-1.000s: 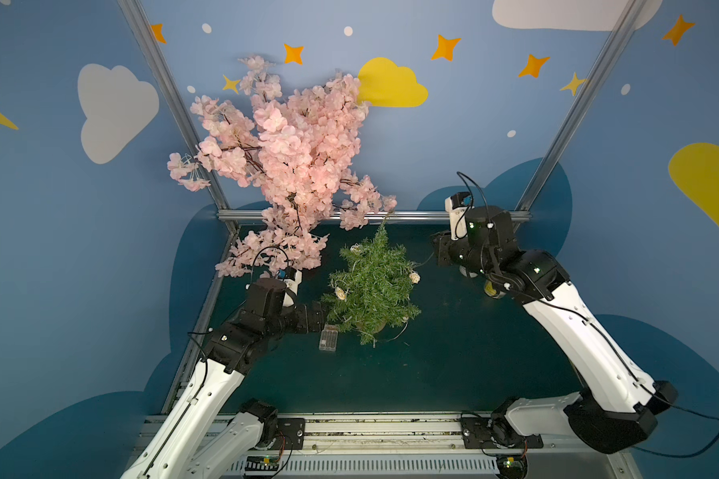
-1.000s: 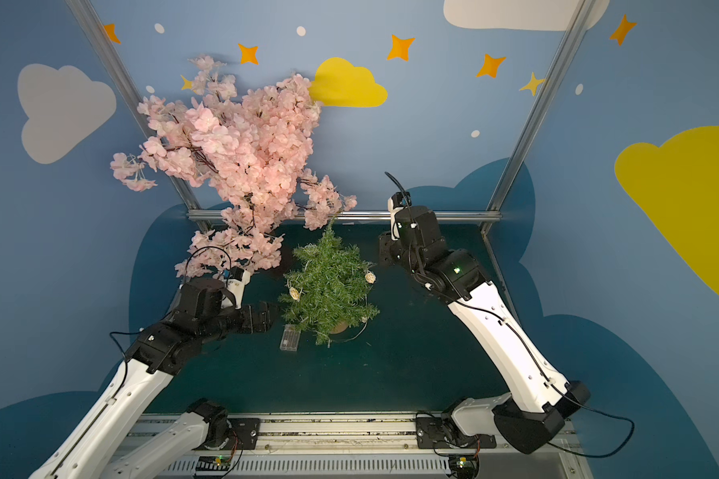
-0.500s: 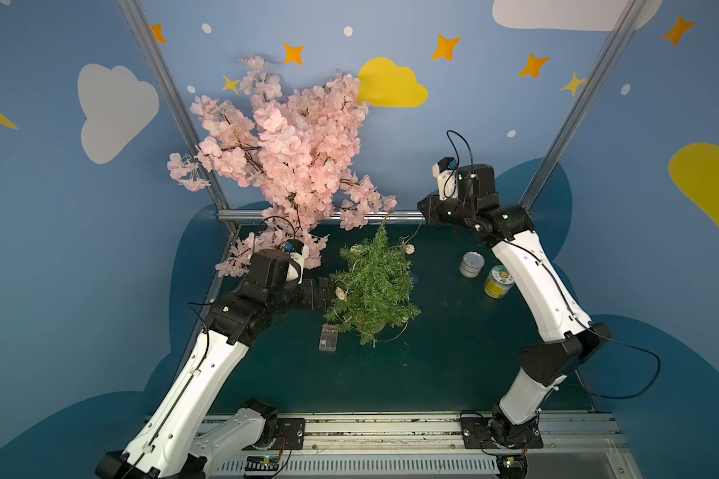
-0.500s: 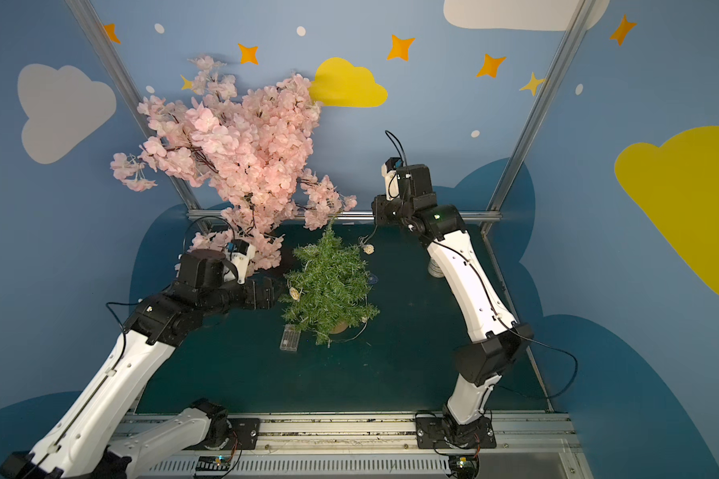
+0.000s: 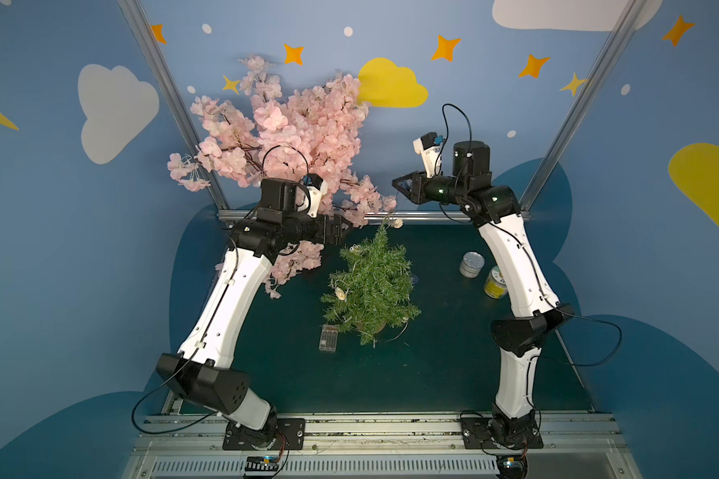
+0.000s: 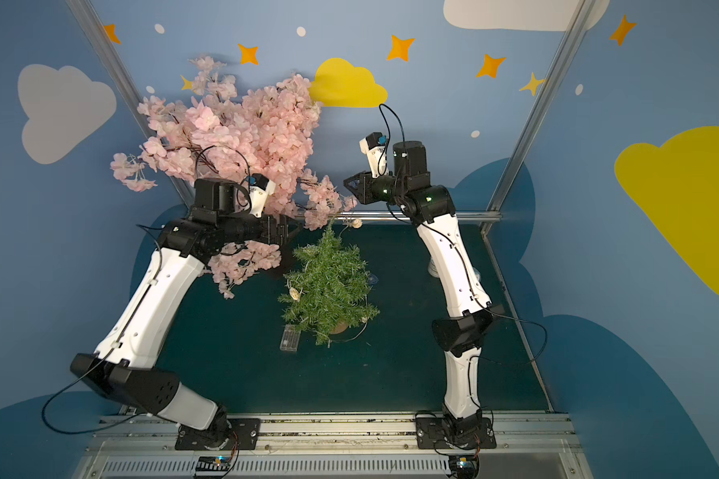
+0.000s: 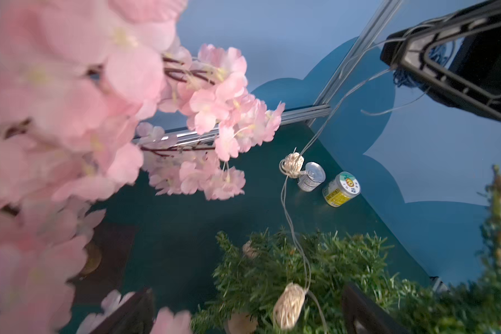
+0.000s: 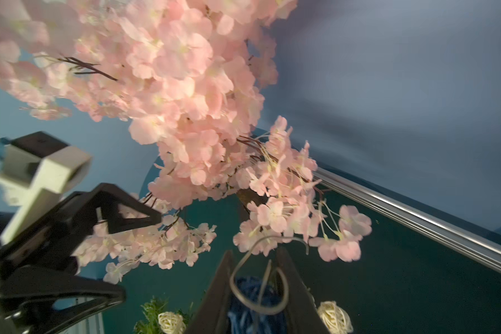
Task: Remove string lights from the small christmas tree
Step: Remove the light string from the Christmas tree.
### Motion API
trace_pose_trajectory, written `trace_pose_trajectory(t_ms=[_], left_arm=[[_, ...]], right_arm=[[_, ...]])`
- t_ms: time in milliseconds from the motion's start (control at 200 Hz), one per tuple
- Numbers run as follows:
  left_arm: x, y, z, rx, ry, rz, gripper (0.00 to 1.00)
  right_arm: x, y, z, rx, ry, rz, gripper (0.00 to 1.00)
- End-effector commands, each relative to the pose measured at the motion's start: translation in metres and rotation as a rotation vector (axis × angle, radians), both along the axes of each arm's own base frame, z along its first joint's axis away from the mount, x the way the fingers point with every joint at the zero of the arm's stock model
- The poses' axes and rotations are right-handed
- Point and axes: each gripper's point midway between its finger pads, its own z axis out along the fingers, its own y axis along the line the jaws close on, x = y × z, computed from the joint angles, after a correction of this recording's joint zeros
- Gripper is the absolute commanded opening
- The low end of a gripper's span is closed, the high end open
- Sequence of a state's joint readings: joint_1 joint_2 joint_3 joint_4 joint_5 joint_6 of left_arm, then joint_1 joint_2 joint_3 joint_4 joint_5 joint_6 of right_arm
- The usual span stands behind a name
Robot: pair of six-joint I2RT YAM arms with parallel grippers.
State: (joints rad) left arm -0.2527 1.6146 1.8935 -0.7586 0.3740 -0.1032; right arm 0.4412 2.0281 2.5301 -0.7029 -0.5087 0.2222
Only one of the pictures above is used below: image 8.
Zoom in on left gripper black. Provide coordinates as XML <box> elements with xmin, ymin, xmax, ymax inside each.
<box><xmin>0</xmin><ymin>183</ymin><xmax>161</xmax><ymax>333</ymax></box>

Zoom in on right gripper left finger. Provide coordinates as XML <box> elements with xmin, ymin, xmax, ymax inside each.
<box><xmin>185</xmin><ymin>250</ymin><xmax>235</xmax><ymax>334</ymax></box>

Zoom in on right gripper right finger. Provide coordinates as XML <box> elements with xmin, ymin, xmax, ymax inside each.
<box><xmin>276</xmin><ymin>248</ymin><xmax>329</xmax><ymax>334</ymax></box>

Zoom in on string lights with wicker balls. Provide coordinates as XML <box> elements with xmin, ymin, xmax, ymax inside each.
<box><xmin>157</xmin><ymin>235</ymin><xmax>355</xmax><ymax>334</ymax></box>

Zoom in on small green christmas tree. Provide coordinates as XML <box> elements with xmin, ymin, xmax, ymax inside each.
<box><xmin>134</xmin><ymin>297</ymin><xmax>193</xmax><ymax>334</ymax></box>

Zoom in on pink cherry blossom tree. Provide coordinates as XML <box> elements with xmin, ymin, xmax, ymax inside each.
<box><xmin>0</xmin><ymin>1</ymin><xmax>372</xmax><ymax>284</ymax></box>

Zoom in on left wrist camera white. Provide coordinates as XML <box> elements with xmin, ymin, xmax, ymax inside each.
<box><xmin>0</xmin><ymin>132</ymin><xmax>92</xmax><ymax>246</ymax></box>

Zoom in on aluminium frame rear bar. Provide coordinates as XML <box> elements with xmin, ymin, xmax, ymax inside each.
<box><xmin>314</xmin><ymin>168</ymin><xmax>501</xmax><ymax>273</ymax></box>

